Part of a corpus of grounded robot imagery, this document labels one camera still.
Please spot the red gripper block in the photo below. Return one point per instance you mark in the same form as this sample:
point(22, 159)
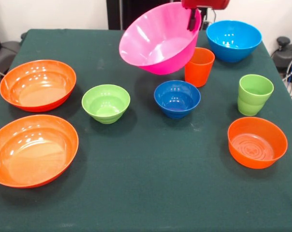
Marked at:
point(206, 3)

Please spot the large pink bowl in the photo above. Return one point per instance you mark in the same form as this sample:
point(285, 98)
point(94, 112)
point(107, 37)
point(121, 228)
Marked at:
point(158, 43)

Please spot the orange cup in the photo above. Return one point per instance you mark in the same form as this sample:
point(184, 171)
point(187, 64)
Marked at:
point(201, 75)

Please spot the dark blue bowl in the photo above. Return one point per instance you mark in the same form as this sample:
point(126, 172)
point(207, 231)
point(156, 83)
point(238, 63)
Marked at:
point(177, 106)

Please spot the green cup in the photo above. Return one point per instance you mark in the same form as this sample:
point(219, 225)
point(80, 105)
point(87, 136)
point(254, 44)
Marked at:
point(252, 104)

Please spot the large light blue bowl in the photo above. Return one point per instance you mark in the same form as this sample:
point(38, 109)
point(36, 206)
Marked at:
point(233, 53)

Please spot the dark grey floor base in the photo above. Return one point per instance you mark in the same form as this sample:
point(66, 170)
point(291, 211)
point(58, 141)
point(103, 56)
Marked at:
point(288, 55)
point(5, 53)

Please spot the green bowl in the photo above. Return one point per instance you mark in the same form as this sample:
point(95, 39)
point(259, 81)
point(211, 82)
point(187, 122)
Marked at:
point(105, 113)

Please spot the dark green tablecloth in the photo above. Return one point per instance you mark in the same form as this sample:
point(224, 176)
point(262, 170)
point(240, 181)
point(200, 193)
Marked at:
point(146, 157)

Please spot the small orange bowl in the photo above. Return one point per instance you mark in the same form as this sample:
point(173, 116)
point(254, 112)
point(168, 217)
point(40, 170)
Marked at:
point(257, 164)

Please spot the large orange bowl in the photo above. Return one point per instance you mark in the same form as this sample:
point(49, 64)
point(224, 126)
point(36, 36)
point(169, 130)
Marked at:
point(27, 157)
point(37, 96)

